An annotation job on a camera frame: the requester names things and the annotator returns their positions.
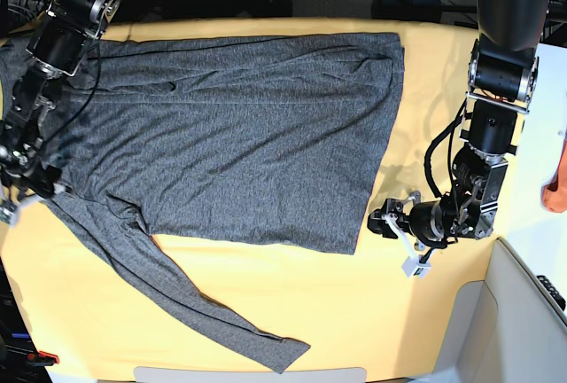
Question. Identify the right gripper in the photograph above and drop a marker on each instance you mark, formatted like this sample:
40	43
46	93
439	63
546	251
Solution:
25	180

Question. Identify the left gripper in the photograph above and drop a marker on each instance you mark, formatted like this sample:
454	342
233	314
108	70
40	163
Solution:
422	227

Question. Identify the grey long-sleeve shirt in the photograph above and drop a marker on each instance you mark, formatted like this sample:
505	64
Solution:
251	140

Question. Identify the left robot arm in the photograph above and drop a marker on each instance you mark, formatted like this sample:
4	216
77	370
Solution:
465	164

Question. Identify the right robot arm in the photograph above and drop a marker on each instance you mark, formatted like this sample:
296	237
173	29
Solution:
57	47

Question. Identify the black round arm base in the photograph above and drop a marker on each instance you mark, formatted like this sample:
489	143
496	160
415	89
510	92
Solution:
407	10

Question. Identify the yellow table cloth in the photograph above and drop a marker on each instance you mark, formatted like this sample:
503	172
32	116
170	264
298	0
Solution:
356	310

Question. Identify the white storage bin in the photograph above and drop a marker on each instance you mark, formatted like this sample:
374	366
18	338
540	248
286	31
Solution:
504	328

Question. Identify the orange cloth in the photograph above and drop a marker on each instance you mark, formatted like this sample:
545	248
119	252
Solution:
554	196

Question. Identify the red black clamp left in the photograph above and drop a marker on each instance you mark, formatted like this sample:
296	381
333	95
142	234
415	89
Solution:
41	359

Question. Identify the black remote on bin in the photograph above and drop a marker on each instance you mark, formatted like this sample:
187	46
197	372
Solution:
554	293

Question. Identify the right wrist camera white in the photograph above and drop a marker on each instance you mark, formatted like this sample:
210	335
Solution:
9	213

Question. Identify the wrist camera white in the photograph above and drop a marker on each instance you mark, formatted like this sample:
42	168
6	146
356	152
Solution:
413	268
9	213

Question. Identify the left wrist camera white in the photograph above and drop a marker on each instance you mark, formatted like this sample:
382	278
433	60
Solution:
413	268

